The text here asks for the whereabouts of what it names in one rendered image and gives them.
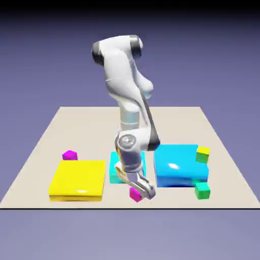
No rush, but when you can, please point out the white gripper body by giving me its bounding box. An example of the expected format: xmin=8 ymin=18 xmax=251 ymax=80
xmin=114 ymin=161 xmax=156 ymax=201

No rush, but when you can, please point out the small magenta cube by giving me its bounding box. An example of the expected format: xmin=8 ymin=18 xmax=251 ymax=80
xmin=129 ymin=187 xmax=143 ymax=203
xmin=62 ymin=149 xmax=78 ymax=161

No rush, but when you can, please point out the small green cube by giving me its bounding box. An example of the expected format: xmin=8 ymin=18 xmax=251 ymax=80
xmin=194 ymin=182 xmax=211 ymax=200

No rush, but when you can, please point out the small yellow cube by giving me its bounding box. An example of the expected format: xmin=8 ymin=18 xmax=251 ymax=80
xmin=195 ymin=146 xmax=211 ymax=164

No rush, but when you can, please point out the large turquoise box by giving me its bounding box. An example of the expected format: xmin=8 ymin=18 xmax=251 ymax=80
xmin=109 ymin=151 xmax=147 ymax=184

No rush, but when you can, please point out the large blue box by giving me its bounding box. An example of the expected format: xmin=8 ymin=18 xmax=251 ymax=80
xmin=153 ymin=144 xmax=210 ymax=188

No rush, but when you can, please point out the large yellow box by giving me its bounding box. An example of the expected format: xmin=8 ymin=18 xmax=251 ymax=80
xmin=48 ymin=159 xmax=106 ymax=202

